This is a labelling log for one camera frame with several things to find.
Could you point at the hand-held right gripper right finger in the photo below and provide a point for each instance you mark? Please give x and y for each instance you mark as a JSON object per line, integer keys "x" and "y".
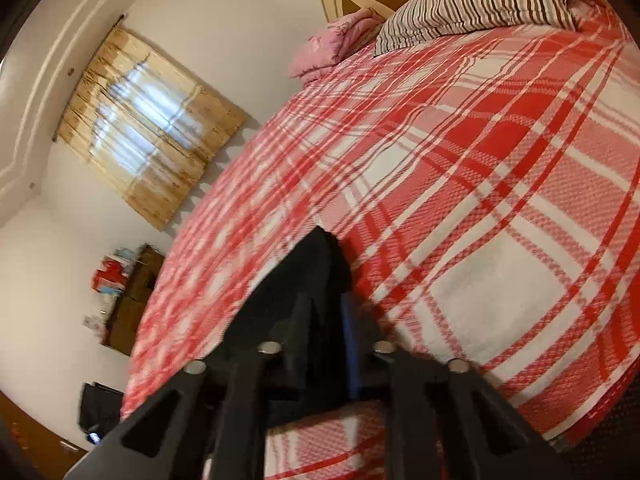
{"x": 351, "y": 355}

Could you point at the black suitcase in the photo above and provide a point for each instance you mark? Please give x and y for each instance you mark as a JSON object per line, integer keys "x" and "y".
{"x": 102, "y": 410}

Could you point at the striped pillow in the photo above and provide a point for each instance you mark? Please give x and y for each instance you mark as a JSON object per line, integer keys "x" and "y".
{"x": 475, "y": 0}

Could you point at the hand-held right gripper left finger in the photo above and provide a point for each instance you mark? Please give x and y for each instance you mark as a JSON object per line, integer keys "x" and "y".
{"x": 295, "y": 330}

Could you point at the short yellow floral curtain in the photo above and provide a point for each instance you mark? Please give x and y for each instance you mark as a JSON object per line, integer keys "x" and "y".
{"x": 150, "y": 130}

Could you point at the black pants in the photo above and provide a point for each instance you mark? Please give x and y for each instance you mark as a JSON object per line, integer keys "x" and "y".
{"x": 320, "y": 265}

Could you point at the red plaid bedsheet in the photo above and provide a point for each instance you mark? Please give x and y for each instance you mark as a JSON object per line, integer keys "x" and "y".
{"x": 450, "y": 185}

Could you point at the pink folded quilt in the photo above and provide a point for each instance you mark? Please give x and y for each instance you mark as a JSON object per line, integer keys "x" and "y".
{"x": 330, "y": 42}

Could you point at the brown wooden desk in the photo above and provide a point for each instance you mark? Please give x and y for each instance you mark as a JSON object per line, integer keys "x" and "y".
{"x": 135, "y": 300}

